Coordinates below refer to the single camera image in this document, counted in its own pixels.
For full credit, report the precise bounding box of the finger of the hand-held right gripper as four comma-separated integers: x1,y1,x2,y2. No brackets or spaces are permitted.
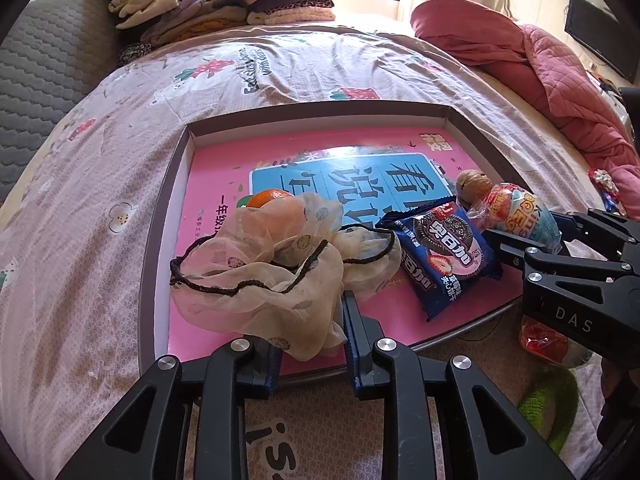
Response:
552,208,640,261
484,229,619,282

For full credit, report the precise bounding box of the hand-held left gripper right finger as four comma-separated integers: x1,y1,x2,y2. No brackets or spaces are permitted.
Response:
341,290,576,480

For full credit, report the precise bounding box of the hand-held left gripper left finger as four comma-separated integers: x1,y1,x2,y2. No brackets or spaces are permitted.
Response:
55,337,286,480

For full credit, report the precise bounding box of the large toy egg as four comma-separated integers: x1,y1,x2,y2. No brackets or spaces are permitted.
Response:
470,182,563,253

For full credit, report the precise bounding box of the blue cookie packet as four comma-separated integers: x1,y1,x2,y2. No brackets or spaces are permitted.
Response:
376,200,503,322

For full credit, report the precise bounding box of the white sheer scrunchie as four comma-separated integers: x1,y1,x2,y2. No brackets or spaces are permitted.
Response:
169,192,403,361

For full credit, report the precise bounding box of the shallow grey cardboard box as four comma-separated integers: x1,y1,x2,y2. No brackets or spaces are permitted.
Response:
139,101,531,381

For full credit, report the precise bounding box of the orange tangerine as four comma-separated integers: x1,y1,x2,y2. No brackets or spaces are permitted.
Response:
247,188,296,209

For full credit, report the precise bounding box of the small colourful wrapped toy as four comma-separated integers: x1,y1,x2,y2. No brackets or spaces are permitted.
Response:
587,167,621,213

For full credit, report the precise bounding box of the small wrapped toy egg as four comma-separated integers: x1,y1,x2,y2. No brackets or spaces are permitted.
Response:
519,317,593,367

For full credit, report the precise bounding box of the walnut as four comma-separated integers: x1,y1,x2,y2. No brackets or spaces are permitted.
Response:
456,169,493,208

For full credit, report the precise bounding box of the green knitted scrunchie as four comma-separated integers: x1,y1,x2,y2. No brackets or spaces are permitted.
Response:
517,365,581,453

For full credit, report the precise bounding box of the pink quilted blanket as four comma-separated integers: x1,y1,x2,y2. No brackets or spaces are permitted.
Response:
410,0,640,206

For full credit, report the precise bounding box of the black flat television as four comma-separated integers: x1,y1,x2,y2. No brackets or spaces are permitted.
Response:
564,0,640,83

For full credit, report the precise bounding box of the pink book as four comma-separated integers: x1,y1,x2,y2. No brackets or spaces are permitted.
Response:
167,130,521,376

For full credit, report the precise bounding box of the grey quilted headboard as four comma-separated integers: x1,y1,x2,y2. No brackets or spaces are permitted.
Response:
0,0,126,206

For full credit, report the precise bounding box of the pile of folded clothes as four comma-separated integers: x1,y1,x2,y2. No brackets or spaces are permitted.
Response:
99,0,336,68

